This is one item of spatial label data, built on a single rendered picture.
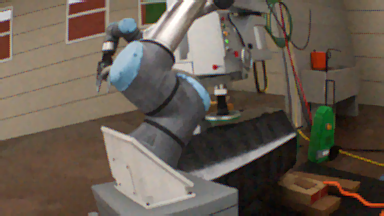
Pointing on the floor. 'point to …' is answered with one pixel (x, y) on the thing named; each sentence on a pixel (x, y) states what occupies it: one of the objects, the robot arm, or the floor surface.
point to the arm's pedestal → (212, 195)
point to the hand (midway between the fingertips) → (102, 91)
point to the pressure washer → (323, 133)
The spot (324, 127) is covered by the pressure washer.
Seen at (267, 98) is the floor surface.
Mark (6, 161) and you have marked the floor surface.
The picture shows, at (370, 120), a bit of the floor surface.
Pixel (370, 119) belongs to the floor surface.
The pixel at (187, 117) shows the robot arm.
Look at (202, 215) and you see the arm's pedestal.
